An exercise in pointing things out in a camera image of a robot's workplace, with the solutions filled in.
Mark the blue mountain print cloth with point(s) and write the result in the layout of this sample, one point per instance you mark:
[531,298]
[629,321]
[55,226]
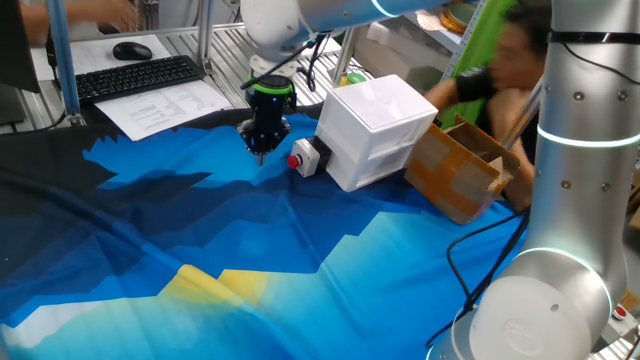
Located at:
[225,240]

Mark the printed white paper sheet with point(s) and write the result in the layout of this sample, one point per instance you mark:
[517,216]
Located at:
[95,57]
[165,107]

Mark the silver aluminium frame post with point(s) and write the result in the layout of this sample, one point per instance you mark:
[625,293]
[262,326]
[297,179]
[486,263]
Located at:
[205,35]
[525,117]
[344,55]

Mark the person in black shirt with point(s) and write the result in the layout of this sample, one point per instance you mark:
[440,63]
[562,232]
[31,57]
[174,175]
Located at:
[520,45]

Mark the person's left forearm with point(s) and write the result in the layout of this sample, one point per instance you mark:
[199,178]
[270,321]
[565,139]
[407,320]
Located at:
[520,175]

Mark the blue aluminium frame post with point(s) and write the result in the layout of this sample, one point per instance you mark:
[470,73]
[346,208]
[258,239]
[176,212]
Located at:
[65,60]

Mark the stack of coloured plates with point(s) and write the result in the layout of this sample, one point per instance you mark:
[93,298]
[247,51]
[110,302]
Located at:
[457,20]

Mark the taped brown cardboard box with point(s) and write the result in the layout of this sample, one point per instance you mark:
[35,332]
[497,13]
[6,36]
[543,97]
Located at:
[450,175]

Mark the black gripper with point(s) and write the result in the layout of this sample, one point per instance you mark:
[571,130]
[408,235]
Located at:
[270,107]

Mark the black computer mouse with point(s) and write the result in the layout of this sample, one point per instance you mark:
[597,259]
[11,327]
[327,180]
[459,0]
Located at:
[132,51]

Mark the black computer monitor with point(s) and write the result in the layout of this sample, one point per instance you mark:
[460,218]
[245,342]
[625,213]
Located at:
[15,50]

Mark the black computer keyboard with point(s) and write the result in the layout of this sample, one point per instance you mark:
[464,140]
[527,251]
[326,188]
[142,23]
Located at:
[130,77]

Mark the green fabric curtain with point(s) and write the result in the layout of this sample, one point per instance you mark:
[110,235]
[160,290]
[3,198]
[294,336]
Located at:
[475,50]

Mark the green round object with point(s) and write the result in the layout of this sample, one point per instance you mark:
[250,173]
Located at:
[356,78]

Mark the white metal shelf rack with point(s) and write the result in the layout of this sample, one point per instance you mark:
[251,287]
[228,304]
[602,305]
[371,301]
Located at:
[450,42]

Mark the beige storage box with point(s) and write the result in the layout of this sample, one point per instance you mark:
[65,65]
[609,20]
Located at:
[395,60]

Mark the person's right forearm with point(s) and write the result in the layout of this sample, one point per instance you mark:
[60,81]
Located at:
[442,95]

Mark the small grey button box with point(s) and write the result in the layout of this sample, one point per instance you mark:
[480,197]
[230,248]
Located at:
[620,315]

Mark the person in white shirt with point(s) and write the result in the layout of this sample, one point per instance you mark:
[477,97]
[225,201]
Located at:
[65,15]

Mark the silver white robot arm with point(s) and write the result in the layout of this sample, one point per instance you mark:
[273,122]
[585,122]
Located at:
[585,100]

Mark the white plastic drawer unit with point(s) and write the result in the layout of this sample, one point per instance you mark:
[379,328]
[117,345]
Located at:
[375,125]

